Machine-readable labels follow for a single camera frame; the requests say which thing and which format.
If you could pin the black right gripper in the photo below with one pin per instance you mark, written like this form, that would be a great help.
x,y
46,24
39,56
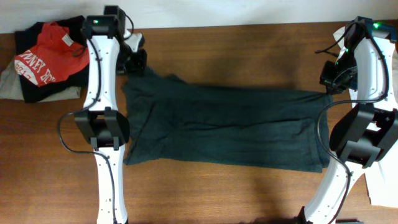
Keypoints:
x,y
332,86

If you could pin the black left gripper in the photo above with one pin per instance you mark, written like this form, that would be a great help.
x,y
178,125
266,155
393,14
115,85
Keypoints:
x,y
138,64

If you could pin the dark green t-shirt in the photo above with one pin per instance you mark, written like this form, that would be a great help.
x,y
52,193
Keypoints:
x,y
172,119

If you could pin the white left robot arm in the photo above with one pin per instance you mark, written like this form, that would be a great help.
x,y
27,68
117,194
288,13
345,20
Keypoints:
x,y
113,49

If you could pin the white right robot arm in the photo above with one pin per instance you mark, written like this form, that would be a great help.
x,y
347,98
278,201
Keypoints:
x,y
368,131

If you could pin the red printed t-shirt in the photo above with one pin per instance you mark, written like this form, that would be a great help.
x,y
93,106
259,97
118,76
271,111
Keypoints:
x,y
55,58

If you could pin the black folded garment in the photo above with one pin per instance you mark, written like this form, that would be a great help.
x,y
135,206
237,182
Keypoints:
x,y
26,39

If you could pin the white crumpled garment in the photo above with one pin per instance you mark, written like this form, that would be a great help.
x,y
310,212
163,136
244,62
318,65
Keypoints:
x,y
381,176

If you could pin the grey folded garment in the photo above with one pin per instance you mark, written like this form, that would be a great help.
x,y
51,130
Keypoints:
x,y
11,88

